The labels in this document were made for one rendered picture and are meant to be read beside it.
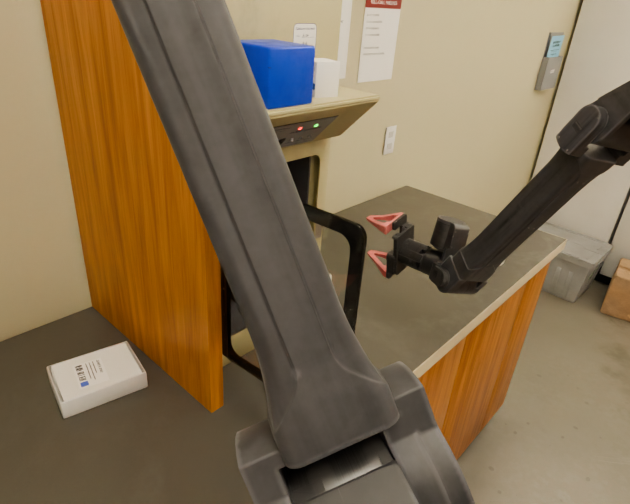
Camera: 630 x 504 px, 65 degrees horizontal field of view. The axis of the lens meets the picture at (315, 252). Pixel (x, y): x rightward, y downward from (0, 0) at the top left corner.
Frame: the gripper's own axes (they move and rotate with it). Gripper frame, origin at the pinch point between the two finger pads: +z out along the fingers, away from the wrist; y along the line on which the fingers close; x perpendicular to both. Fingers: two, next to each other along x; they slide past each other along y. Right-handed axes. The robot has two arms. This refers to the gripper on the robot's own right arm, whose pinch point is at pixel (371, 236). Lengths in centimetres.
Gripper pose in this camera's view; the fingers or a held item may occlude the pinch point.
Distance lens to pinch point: 112.8
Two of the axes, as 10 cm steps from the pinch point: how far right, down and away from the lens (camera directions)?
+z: -7.4, -3.6, 5.7
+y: -0.8, -7.9, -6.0
